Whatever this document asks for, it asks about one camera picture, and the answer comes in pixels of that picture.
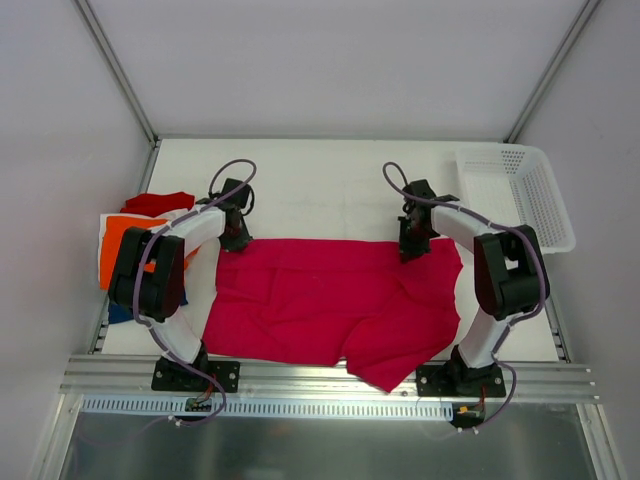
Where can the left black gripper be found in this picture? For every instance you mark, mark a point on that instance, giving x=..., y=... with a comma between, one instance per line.
x=236, y=237

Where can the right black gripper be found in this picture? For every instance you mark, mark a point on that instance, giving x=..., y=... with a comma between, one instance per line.
x=412, y=240

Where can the pink t-shirt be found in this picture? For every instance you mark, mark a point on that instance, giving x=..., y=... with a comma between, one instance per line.
x=318, y=302

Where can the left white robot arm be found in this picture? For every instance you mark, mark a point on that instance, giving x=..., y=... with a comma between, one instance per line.
x=148, y=277

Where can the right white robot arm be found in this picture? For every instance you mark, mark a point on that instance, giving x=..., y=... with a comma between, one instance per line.
x=510, y=280

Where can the red folded t-shirt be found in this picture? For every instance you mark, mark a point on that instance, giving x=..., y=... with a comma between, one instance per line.
x=153, y=205

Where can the white plastic mesh basket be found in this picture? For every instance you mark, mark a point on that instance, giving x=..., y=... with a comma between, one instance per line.
x=513, y=185

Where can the orange folded t-shirt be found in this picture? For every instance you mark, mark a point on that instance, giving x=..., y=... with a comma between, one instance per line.
x=110, y=250

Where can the right aluminium frame post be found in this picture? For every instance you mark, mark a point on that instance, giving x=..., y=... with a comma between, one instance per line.
x=543, y=85

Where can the aluminium frame post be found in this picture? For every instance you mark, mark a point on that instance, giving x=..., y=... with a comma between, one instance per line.
x=113, y=64
x=543, y=85

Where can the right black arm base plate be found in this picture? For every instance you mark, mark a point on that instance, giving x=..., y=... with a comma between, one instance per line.
x=454, y=378

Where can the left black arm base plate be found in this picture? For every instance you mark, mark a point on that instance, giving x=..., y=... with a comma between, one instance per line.
x=169, y=376

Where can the aluminium mounting rail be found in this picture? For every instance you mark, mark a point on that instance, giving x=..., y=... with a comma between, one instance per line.
x=536, y=382

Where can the white slotted cable duct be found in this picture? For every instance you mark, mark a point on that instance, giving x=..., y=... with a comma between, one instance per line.
x=268, y=408

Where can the left aluminium frame post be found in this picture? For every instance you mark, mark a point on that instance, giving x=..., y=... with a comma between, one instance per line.
x=113, y=64

